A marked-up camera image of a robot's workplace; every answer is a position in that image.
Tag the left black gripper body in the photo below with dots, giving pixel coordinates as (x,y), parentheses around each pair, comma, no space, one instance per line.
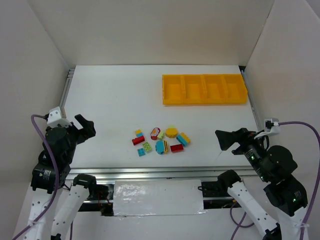
(75,130)

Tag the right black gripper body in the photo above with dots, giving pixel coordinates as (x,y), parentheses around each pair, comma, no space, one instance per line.
(239,139)

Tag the yellow long lego brick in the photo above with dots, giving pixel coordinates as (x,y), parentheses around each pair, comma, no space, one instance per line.
(185,138)

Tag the teal long lego brick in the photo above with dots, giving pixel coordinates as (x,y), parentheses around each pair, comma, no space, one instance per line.
(181,140)

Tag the red rectangular lego brick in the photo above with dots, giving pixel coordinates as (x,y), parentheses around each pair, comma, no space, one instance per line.
(177,148)

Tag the red arch lego brick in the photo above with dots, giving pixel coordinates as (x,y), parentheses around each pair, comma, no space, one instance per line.
(138,140)

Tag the round yellow lego brick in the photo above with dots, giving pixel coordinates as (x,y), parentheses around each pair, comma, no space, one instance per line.
(171,132)

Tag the light green lego brick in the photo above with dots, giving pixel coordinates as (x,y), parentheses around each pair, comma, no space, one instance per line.
(161,134)

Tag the red flower lego brick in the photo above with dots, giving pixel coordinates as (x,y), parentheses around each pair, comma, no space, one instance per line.
(154,133)

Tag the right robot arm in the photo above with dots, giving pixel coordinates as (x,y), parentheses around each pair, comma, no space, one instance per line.
(274,166)

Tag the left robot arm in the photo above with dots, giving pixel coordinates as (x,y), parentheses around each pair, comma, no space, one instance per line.
(48,181)

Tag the teal square lego plate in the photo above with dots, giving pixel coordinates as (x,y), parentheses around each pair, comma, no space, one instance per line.
(141,152)

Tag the yellow four-compartment bin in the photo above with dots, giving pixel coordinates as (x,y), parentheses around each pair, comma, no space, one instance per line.
(203,89)

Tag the yellow black striped lego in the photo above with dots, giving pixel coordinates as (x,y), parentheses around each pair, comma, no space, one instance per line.
(165,146)

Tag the lime green lego plate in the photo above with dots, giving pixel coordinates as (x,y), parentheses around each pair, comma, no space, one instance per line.
(147,147)

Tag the teal rounded lego brick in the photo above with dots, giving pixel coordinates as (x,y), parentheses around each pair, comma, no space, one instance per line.
(159,147)

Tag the white foil covered panel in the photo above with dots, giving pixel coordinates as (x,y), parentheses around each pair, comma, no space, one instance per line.
(157,198)

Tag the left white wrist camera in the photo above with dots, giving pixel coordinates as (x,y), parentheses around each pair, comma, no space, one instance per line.
(57,118)

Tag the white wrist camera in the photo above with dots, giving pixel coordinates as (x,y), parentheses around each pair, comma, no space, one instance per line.
(271,128)
(57,118)

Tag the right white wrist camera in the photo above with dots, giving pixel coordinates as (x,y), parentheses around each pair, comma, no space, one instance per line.
(271,128)

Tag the aluminium right rail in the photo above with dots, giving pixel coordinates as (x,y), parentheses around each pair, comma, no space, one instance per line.
(259,125)

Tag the aluminium rail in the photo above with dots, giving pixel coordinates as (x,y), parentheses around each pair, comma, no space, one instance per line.
(259,125)
(67,86)
(156,173)

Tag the aluminium front rail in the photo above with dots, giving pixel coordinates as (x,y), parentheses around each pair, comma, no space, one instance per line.
(156,173)

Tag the aluminium left rail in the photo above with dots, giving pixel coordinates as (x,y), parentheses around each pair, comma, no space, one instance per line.
(67,86)

